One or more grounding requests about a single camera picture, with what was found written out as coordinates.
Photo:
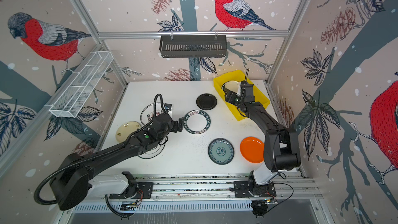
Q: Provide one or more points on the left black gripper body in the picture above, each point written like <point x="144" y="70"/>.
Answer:
<point x="164" y="135"/>

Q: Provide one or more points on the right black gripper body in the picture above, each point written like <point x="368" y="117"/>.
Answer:
<point x="237" y="99"/>

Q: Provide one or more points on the white plate dark green rim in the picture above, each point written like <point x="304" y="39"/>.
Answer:
<point x="196" y="122"/>

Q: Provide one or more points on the yellow plastic bin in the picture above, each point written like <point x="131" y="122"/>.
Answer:
<point x="238" y="76"/>

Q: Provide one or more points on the white plate green band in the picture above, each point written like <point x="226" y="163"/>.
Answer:
<point x="231" y="86"/>

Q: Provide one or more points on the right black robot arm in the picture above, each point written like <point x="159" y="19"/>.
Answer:
<point x="281" y="147"/>

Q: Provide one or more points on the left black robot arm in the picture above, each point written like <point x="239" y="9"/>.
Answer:
<point x="69" y="185"/>

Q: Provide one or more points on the white plate red characters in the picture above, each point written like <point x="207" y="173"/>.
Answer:
<point x="148" y="113"/>

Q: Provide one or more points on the black round plate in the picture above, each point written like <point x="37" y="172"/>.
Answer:
<point x="206" y="101"/>

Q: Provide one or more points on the cream yellow small plate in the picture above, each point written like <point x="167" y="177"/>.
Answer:
<point x="126" y="129"/>

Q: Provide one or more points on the teal patterned plate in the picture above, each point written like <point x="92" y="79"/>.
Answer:
<point x="221" y="151"/>

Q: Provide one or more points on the orange plate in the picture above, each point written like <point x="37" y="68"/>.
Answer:
<point x="252" y="149"/>

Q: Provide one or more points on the black hanging basket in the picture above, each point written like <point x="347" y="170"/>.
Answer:
<point x="193" y="46"/>

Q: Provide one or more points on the horizontal aluminium bar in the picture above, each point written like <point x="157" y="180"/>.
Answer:
<point x="155" y="35"/>

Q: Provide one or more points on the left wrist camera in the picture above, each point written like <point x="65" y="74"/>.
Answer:
<point x="167" y="107"/>

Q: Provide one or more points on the white wire mesh basket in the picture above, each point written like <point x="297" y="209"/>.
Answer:
<point x="83" y="83"/>

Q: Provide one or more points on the aluminium rail base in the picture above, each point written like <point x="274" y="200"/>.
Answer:
<point x="201" y="194"/>

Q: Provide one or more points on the aluminium corner post left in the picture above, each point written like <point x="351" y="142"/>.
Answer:
<point x="90" y="25"/>

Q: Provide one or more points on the aluminium corner post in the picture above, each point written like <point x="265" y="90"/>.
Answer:
<point x="298" y="16"/>
<point x="90" y="25"/>

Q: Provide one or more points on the aluminium corner post right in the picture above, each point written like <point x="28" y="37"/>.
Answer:
<point x="298" y="16"/>

